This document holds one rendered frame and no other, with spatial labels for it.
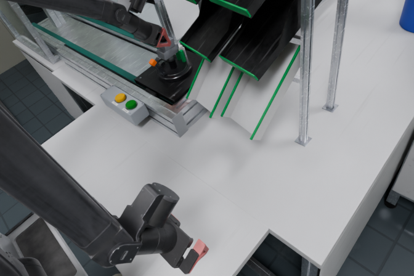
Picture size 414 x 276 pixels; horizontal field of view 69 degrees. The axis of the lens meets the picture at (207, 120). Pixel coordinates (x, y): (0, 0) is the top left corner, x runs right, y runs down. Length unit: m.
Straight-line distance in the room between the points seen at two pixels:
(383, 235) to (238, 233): 1.11
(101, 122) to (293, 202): 0.80
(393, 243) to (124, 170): 1.35
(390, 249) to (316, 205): 0.97
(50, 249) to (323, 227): 0.66
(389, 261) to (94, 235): 1.53
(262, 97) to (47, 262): 0.65
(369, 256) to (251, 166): 0.99
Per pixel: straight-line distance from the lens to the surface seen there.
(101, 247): 0.49
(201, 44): 0.85
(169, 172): 1.01
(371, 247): 1.80
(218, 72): 0.95
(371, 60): 1.31
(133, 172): 1.06
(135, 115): 1.11
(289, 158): 0.96
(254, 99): 0.86
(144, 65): 1.38
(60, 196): 0.40
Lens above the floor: 1.65
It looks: 46 degrees down
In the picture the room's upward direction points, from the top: 17 degrees counter-clockwise
